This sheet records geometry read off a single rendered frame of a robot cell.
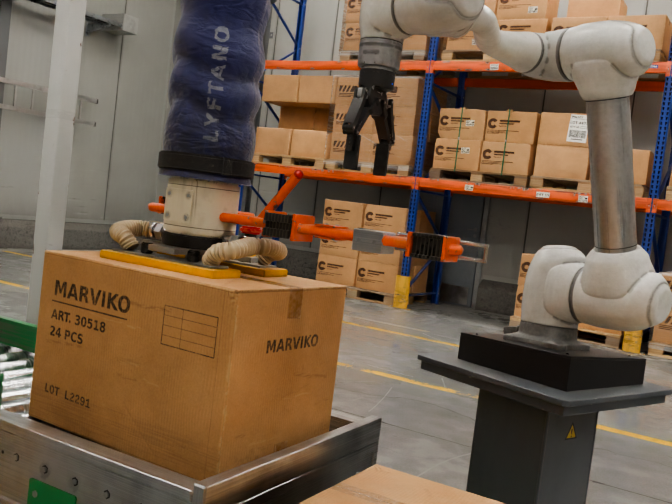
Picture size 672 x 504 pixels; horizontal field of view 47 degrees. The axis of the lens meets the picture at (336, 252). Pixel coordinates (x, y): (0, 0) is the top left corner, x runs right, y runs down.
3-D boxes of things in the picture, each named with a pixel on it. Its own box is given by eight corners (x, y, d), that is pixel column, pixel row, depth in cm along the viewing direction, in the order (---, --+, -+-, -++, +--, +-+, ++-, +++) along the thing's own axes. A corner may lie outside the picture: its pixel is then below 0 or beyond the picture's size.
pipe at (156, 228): (106, 242, 180) (109, 218, 180) (178, 244, 202) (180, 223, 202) (220, 263, 164) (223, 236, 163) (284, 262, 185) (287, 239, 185)
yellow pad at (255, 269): (155, 257, 195) (157, 238, 195) (181, 258, 204) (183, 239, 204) (264, 278, 179) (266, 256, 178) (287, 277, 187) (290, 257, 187)
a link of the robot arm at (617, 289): (605, 314, 210) (683, 327, 193) (570, 332, 200) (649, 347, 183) (587, 24, 193) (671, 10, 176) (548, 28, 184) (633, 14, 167)
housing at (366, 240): (349, 249, 158) (352, 227, 158) (365, 249, 164) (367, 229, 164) (380, 254, 155) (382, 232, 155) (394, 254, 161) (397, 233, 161)
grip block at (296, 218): (258, 236, 168) (261, 209, 168) (283, 237, 177) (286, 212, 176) (290, 241, 164) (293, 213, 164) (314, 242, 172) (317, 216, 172)
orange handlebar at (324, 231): (110, 208, 193) (112, 194, 193) (190, 214, 219) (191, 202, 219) (455, 260, 147) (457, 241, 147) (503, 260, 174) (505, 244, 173)
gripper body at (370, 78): (371, 74, 166) (365, 117, 167) (352, 65, 159) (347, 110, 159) (402, 75, 163) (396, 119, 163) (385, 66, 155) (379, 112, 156)
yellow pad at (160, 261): (98, 257, 179) (100, 236, 179) (129, 257, 188) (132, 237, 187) (212, 279, 162) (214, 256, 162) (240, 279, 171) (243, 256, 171)
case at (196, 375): (27, 415, 183) (44, 249, 181) (151, 392, 217) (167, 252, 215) (215, 490, 151) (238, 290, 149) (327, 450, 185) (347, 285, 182)
